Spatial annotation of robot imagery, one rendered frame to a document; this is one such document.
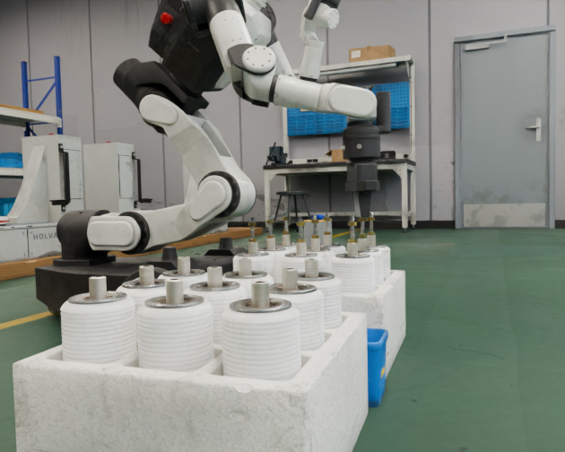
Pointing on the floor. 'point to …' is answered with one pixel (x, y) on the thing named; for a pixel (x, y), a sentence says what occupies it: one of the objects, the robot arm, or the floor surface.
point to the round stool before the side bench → (289, 206)
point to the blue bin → (376, 365)
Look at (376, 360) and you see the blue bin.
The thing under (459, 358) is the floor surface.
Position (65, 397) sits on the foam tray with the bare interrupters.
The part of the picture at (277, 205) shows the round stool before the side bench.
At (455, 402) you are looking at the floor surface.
